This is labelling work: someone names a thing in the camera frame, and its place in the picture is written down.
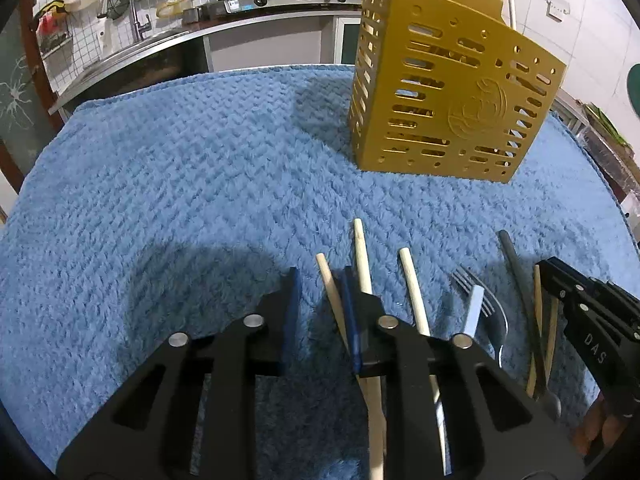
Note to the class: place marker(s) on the green round object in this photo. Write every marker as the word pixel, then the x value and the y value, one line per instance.
pixel 635 80

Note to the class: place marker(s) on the brown wooden chopstick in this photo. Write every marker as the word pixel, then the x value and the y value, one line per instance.
pixel 551 340
pixel 537 310

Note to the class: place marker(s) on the white kitchen cabinet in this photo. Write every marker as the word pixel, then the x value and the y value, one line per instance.
pixel 270 45

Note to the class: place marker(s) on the steel fork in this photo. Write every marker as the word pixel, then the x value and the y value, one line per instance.
pixel 492 320

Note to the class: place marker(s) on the steel sink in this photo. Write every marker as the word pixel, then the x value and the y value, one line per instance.
pixel 130 52

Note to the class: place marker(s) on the steel faucet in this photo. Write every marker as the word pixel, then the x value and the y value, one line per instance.
pixel 136 20

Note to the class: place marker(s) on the red hanging bag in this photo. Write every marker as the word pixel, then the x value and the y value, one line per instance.
pixel 50 24

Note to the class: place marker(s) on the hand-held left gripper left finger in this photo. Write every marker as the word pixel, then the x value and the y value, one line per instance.
pixel 294 310

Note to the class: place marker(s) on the gold perforated utensil holder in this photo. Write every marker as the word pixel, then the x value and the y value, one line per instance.
pixel 400 85

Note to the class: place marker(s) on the kitchen counter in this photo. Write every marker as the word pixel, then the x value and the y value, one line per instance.
pixel 300 19

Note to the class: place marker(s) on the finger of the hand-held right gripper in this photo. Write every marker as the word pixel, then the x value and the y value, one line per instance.
pixel 552 277
pixel 620 302

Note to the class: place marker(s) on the white wall switch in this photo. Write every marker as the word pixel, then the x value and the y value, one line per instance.
pixel 557 7

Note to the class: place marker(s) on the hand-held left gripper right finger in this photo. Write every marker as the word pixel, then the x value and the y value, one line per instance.
pixel 351 320

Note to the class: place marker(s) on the cluttered side shelf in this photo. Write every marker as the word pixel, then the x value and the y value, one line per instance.
pixel 600 125

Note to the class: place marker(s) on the blue fleece blanket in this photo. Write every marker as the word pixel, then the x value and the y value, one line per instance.
pixel 175 185

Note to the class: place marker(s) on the cream wooden chopstick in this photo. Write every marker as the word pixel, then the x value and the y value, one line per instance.
pixel 414 290
pixel 510 2
pixel 331 300
pixel 362 260

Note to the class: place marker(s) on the person's right hand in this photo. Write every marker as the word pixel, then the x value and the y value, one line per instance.
pixel 595 425

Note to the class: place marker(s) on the brown framed glass door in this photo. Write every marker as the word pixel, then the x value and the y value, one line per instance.
pixel 15 95

